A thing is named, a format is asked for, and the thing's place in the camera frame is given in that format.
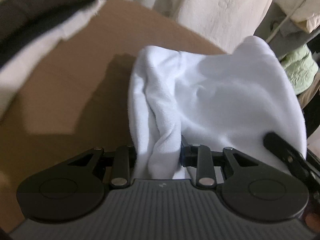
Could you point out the green quilted cloth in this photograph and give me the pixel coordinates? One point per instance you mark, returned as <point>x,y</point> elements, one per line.
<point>300,67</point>

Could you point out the white towel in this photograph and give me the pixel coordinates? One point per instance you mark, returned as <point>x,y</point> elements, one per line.
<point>212,100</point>

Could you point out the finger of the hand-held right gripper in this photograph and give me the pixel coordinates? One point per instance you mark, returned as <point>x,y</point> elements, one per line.
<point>280,146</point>

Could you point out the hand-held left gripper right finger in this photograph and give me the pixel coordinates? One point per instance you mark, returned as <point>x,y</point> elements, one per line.
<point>186,152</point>

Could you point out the cream bag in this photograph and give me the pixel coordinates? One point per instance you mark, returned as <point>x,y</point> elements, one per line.
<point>307,12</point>

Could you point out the white hanging sheet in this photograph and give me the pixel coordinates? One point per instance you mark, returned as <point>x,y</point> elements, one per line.
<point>212,10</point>

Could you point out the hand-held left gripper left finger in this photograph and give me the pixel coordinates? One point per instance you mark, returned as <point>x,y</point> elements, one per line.
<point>122,160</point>

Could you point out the person's right hand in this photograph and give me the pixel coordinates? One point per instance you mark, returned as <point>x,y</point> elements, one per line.
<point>313,222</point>

